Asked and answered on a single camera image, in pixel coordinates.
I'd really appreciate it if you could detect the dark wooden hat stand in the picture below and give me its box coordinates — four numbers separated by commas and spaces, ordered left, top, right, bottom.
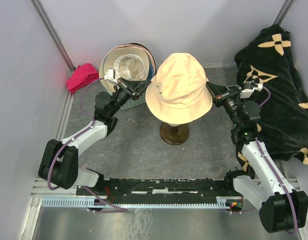
159, 122, 190, 146

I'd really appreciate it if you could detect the teal plastic basket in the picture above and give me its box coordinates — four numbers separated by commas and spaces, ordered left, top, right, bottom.
120, 95, 146, 111

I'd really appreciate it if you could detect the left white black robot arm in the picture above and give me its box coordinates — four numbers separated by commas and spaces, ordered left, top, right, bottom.
38, 78, 151, 195

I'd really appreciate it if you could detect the cream bucket hat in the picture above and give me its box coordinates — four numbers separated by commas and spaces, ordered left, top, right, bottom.
99, 47, 150, 94

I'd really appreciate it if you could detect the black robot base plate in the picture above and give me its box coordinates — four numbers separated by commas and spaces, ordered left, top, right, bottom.
91, 178, 247, 204

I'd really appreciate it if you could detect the left aluminium frame post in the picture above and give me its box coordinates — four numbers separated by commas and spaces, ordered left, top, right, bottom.
29, 0, 76, 72

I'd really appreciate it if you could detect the right aluminium frame post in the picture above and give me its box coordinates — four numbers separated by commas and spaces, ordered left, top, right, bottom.
273, 0, 295, 25

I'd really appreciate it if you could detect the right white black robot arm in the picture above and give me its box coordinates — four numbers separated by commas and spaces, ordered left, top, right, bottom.
206, 81, 308, 234

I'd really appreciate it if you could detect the blue bucket hat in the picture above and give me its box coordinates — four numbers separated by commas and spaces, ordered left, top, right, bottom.
146, 60, 157, 81

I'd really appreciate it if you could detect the light blue cable duct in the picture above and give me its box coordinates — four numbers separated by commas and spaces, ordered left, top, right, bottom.
41, 196, 241, 210

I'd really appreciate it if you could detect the aluminium frame post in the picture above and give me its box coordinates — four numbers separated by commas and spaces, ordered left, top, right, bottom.
273, 0, 295, 25
29, 0, 76, 72

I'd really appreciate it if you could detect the black floral blanket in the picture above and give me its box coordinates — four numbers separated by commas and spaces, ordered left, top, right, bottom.
234, 24, 308, 166

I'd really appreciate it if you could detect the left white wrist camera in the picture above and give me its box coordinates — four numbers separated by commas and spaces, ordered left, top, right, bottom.
104, 68, 120, 85

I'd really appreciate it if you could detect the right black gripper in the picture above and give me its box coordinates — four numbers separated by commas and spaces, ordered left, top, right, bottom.
205, 82, 242, 128

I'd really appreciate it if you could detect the pink beige bucket hat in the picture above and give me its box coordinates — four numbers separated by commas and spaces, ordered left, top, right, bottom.
112, 42, 158, 72

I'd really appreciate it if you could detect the peach bucket hat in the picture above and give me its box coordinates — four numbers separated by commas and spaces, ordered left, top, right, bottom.
145, 53, 213, 125

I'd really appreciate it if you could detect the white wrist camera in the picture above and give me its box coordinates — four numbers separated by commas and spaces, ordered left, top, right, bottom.
104, 68, 120, 85
240, 81, 263, 99

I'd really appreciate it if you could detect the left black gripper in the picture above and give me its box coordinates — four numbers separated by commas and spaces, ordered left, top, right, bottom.
108, 76, 151, 116

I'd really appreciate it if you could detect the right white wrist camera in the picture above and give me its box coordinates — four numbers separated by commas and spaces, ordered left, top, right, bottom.
240, 81, 263, 99

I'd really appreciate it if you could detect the red cloth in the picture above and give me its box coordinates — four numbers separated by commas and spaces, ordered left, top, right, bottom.
66, 63, 99, 93

